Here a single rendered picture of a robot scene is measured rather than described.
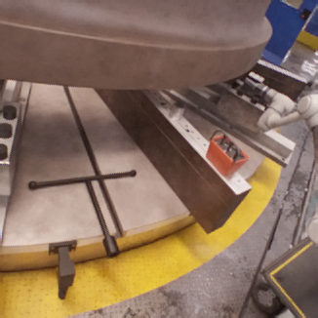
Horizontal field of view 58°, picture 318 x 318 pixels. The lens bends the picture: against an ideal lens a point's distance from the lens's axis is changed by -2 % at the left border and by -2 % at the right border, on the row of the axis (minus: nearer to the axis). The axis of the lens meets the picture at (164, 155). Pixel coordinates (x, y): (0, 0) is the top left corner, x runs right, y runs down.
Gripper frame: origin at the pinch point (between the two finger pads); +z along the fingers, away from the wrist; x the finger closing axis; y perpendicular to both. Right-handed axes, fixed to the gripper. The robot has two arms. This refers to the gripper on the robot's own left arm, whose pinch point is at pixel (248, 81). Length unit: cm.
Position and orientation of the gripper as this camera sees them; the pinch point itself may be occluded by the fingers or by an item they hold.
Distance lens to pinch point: 225.0
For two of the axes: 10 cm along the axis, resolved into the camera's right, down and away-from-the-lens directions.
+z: -7.3, -6.0, 3.3
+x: -6.1, 3.5, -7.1
